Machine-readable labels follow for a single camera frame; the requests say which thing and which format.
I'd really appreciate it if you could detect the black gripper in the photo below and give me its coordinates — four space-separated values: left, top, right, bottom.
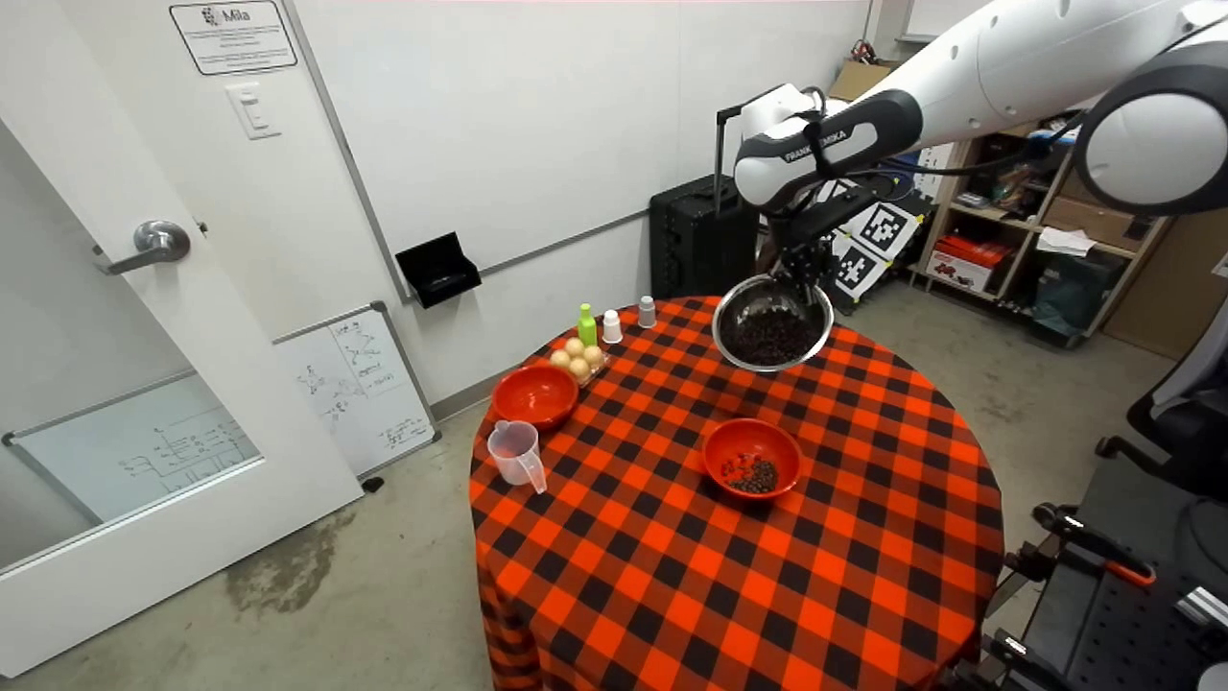
769 175 915 297

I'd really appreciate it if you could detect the silver metal bowl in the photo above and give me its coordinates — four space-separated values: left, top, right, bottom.
710 271 833 371

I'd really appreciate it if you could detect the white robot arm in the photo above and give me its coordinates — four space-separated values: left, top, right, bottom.
735 0 1228 281

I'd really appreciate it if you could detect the red bowl with contents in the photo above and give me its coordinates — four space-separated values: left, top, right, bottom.
704 418 801 503

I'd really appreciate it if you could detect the empty red bowl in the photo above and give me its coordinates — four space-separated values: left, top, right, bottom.
491 366 578 431

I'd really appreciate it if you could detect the calibration marker board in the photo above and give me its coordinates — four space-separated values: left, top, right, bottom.
833 200 928 303

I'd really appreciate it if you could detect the black suitcase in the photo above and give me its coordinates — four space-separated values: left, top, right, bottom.
648 137 755 299

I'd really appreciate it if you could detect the small grey-capped bottle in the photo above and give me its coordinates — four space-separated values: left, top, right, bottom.
637 297 655 331

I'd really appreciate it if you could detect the small white bottle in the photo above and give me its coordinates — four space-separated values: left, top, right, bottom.
604 308 624 347

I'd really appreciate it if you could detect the wooden shelf unit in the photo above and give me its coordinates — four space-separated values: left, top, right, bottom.
911 113 1163 347

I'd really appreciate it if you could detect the green bottle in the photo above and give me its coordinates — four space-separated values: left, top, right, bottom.
576 303 599 347

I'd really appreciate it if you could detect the orange black checkered tablecloth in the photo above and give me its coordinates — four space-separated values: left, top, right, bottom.
467 297 1004 691

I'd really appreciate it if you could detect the clear measuring cup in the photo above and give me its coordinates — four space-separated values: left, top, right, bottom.
489 418 550 495

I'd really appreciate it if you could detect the orange black clamp left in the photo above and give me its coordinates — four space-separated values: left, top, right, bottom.
1033 503 1160 587

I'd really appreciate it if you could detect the black office chair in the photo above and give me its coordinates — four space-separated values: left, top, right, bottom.
1095 299 1228 503

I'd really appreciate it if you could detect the small whiteboard leaning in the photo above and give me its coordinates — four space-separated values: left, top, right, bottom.
278 303 439 476

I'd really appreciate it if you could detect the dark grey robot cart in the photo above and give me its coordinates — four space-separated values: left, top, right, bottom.
935 452 1228 691

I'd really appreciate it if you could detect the white door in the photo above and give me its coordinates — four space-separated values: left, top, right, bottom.
0 0 356 677

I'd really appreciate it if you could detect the black wall holder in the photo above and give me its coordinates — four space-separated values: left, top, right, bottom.
397 233 480 308

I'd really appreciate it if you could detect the light switch plate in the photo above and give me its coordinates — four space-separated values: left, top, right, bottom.
227 83 279 141

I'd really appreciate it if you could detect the white wall sign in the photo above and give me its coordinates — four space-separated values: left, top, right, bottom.
168 0 296 78

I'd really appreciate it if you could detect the silver door handle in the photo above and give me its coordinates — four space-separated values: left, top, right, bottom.
92 221 191 275

